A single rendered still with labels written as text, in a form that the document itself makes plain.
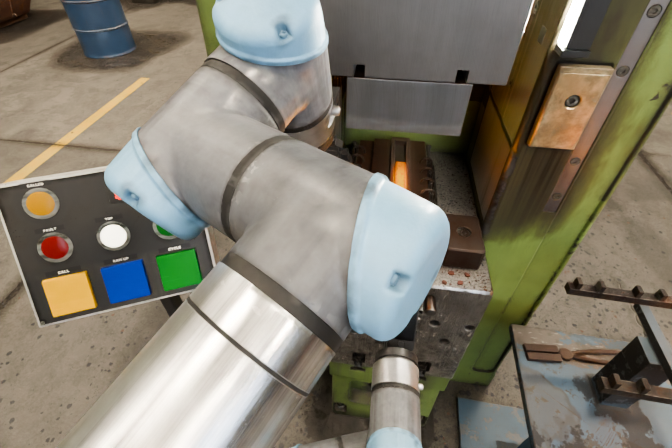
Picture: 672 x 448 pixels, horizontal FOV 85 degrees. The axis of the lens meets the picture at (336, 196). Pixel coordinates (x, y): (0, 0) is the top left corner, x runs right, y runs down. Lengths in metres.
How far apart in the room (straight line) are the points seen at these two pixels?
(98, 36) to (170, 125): 4.96
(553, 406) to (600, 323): 1.18
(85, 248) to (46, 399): 1.29
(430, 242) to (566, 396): 0.99
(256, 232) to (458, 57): 0.49
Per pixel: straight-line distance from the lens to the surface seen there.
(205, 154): 0.23
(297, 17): 0.26
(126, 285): 0.85
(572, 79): 0.82
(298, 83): 0.28
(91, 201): 0.83
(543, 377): 1.13
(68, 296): 0.89
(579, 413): 1.13
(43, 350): 2.23
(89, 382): 2.03
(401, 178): 0.98
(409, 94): 0.63
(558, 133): 0.87
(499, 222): 1.03
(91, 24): 5.17
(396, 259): 0.16
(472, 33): 0.61
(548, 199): 1.00
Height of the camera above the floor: 1.61
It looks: 41 degrees down
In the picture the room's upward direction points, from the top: straight up
